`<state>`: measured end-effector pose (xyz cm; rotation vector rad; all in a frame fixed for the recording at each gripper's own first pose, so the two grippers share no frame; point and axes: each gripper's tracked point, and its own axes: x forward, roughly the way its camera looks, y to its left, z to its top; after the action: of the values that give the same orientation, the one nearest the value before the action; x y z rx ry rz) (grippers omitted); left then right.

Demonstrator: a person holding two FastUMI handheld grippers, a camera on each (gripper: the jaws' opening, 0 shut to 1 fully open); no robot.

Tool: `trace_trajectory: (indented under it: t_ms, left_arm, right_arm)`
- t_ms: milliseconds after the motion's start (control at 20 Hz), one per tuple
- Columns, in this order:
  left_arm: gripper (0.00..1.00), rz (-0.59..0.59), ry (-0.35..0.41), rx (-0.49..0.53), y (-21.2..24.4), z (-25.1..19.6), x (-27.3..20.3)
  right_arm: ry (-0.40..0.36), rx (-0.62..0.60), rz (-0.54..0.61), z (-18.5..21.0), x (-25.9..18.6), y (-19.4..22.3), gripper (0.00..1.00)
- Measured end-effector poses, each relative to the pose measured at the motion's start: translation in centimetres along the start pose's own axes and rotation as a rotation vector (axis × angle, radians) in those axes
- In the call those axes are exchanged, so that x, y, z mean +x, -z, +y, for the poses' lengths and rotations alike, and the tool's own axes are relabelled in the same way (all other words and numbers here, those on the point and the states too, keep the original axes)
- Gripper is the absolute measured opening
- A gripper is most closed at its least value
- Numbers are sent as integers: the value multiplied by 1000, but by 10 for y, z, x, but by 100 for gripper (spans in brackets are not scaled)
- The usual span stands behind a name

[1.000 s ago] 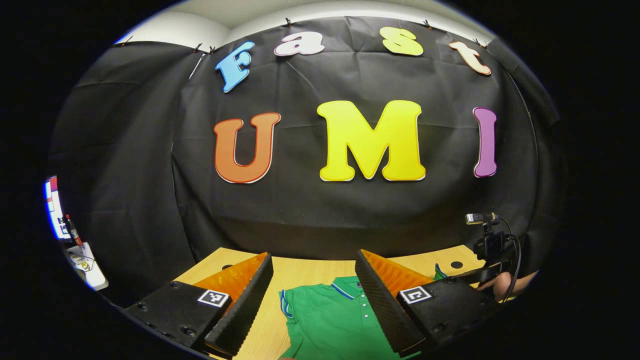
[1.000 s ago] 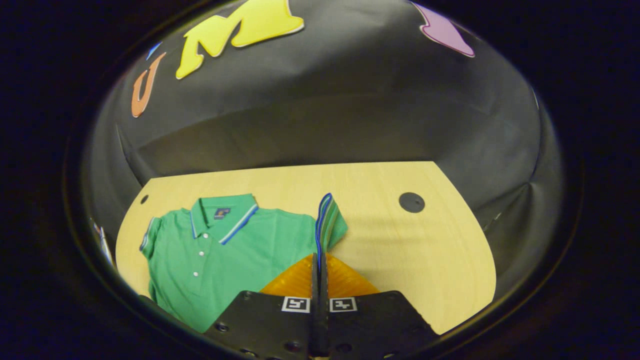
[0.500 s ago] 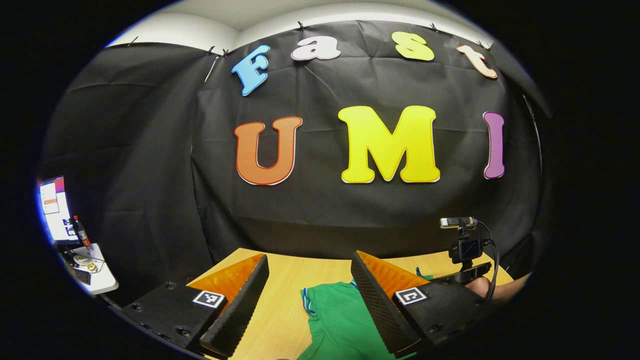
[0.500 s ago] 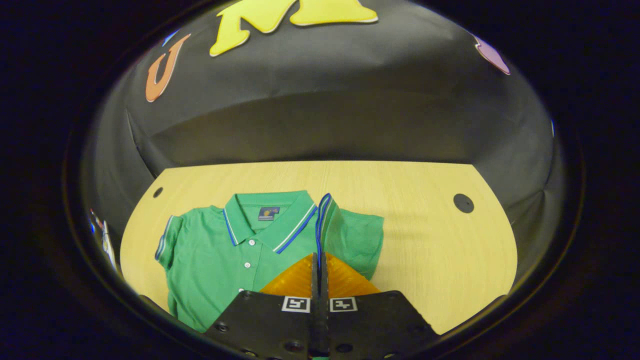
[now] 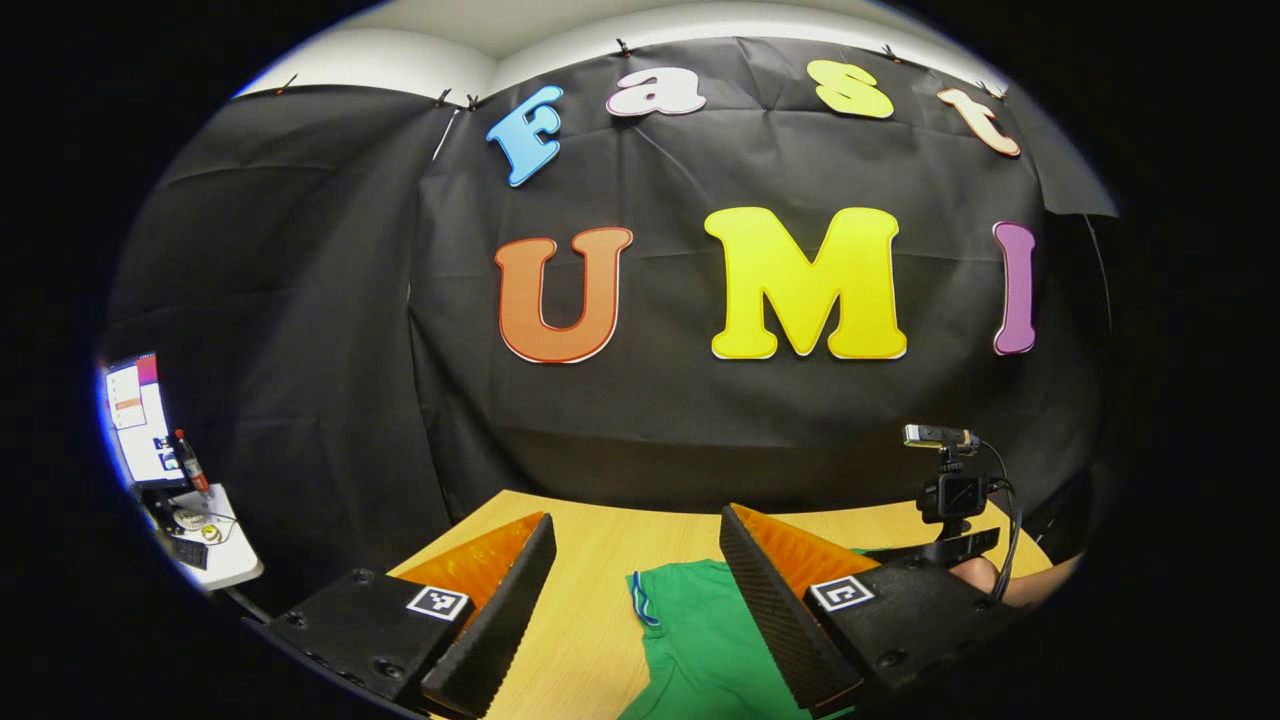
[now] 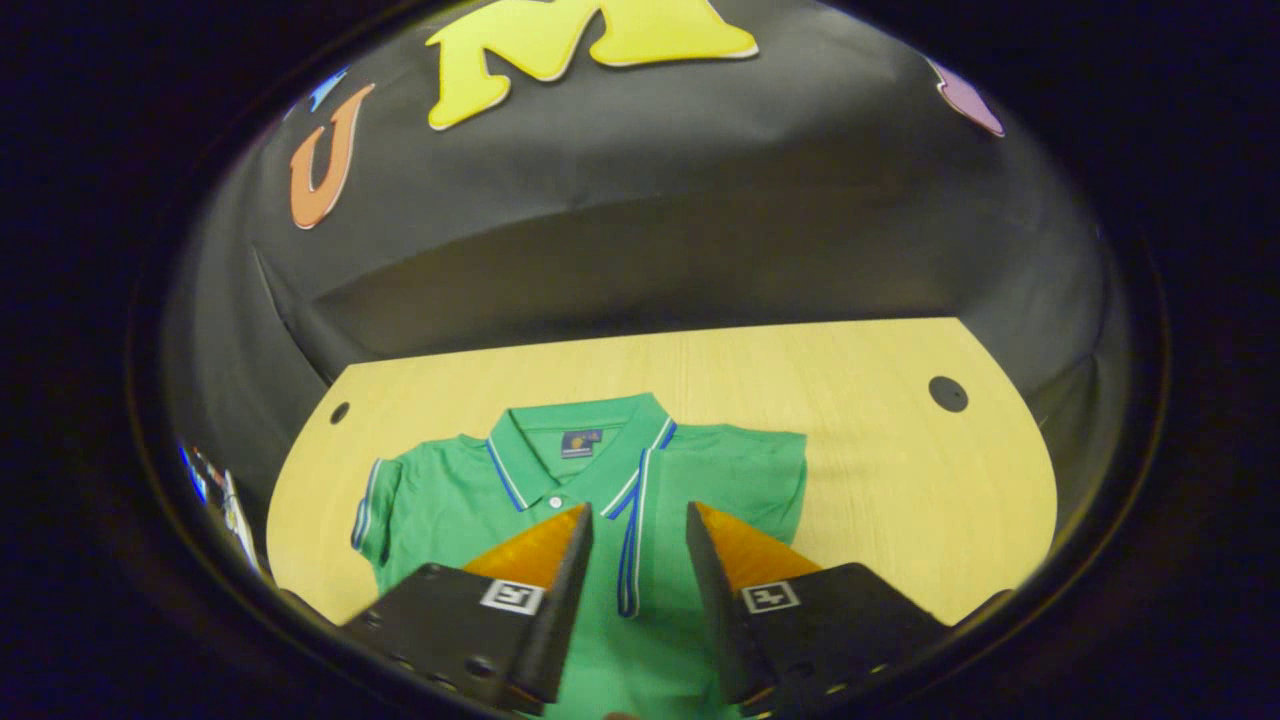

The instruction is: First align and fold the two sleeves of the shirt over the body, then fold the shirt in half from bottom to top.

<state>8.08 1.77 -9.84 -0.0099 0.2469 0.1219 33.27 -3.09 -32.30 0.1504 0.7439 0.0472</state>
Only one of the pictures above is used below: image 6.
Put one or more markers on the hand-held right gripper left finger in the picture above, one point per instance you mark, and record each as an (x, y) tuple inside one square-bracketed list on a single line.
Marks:
[(565, 600)]

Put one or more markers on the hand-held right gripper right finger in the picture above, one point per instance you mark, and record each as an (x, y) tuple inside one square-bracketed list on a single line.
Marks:
[(712, 600)]

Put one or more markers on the green T-shirt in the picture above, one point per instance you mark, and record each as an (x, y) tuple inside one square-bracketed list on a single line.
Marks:
[(450, 500)]

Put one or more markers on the computer monitor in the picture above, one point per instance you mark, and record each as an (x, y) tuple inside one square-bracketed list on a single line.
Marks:
[(193, 475)]

